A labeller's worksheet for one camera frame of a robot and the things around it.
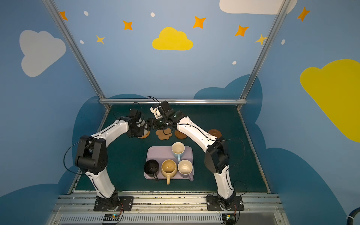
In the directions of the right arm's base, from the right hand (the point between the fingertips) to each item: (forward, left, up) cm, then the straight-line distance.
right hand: (149, 125), depth 81 cm
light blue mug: (-5, -17, -18) cm, 25 cm away
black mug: (-18, -1, -21) cm, 27 cm away
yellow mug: (-17, -12, -22) cm, 30 cm away
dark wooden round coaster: (+9, -17, -23) cm, 31 cm away
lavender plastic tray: (-7, -5, -23) cm, 24 cm away
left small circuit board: (-43, +16, -25) cm, 53 cm away
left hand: (+5, +11, -15) cm, 19 cm away
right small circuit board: (-40, -47, -26) cm, 67 cm away
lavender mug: (-17, -22, -22) cm, 35 cm away
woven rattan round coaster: (+6, +8, -21) cm, 24 cm away
